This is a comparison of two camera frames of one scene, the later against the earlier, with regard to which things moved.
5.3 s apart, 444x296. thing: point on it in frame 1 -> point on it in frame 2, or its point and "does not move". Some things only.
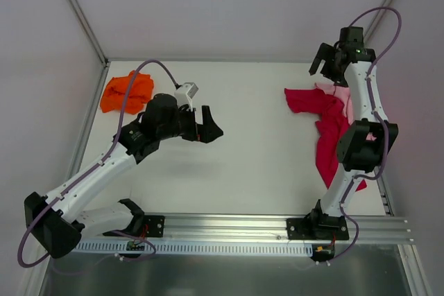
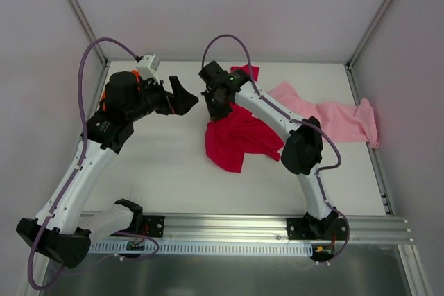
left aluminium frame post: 78,11 does not move
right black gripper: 331,59 -> 215,102
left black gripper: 193,126 -> 168,102
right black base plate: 317,227 does not move
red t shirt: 334,120 -> 227,138
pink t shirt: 342,93 -> 346,122
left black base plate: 155,225 does not move
